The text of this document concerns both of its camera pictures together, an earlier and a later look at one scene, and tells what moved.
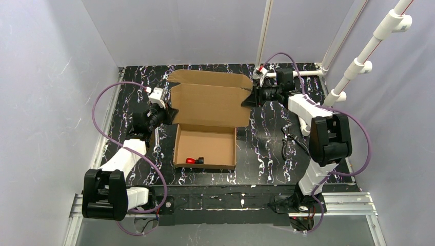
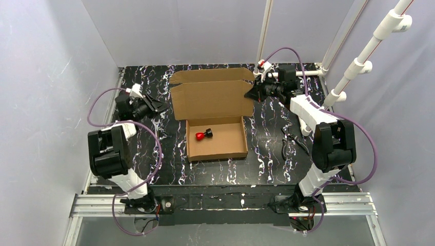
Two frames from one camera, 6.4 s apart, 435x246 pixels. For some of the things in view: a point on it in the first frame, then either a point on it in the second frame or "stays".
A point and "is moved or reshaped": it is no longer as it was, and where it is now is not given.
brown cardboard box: x=211 y=108 is moved or reshaped
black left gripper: x=341 y=203 stays
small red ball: x=191 y=161 -> x=200 y=136
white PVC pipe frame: x=322 y=68 stays
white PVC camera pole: x=396 y=21 stays
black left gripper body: x=166 y=113 -> x=149 y=104
